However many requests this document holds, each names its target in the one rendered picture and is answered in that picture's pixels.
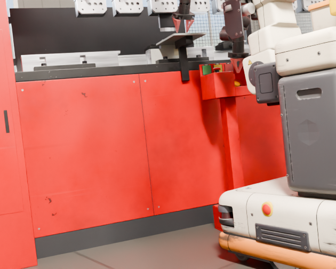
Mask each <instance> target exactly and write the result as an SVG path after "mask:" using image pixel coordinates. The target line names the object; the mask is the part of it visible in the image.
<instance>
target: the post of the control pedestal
mask: <svg viewBox="0 0 336 269"><path fill-rule="evenodd" d="M220 108H221V118H222V128H223V138H224V145H225V155H226V165H227V175H228V186H229V191H230V190H233V189H237V188H241V187H244V177H243V166H242V156H241V145H240V139H239V129H238V118H237V108H236V97H226V98H220Z"/></svg>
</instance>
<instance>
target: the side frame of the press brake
mask: <svg viewBox="0 0 336 269"><path fill-rule="evenodd" d="M36 265H37V256H36V247H35V238H34V229H33V220H32V215H31V206H30V197H29V189H28V180H27V171H26V163H25V154H24V148H23V140H22V131H21V122H20V113H19V104H18V95H17V87H16V81H15V73H14V64H13V55H12V46H11V38H10V29H9V20H8V15H7V6H6V0H0V269H21V268H26V267H31V266H36Z"/></svg>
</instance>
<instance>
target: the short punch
mask: <svg viewBox="0 0 336 269"><path fill-rule="evenodd" d="M172 16H173V14H172V13H171V14H158V22H159V28H160V31H176V29H175V25H174V22H173V19H172Z"/></svg>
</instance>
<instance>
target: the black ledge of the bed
mask: <svg viewBox="0 0 336 269"><path fill-rule="evenodd" d="M229 62H231V60H230V59H225V60H208V61H190V62H188V69H189V70H198V69H199V65H204V64H220V63H229ZM173 71H180V63H179V62H173V63H163V64H145V65H128V66H110V67H92V68H75V69H57V70H39V71H30V72H14V73H15V81H16V82H24V81H40V80H55V79H64V78H80V77H95V76H111V75H126V74H142V73H158V72H173Z"/></svg>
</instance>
